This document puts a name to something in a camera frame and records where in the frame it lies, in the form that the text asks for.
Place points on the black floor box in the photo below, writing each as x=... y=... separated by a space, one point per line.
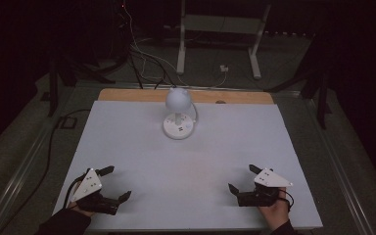
x=62 y=123

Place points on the white round desk lamp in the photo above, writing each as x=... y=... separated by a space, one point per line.
x=178 y=99

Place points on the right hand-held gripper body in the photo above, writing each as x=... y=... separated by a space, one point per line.
x=269 y=178

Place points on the person's right hand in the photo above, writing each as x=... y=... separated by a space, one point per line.
x=275 y=213

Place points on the person's left hand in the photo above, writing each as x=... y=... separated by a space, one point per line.
x=80 y=209

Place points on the metal floor rail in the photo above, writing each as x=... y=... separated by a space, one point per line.
x=13 y=182
x=339 y=169

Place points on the white plug adapter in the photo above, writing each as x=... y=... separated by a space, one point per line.
x=224 y=68

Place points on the black stand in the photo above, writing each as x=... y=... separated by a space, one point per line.
x=53 y=91
x=321 y=101

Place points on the white metal stand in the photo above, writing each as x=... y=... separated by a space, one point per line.
x=181 y=49

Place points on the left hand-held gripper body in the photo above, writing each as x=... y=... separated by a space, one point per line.
x=88 y=186

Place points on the white table mat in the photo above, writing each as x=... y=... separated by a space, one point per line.
x=176 y=169

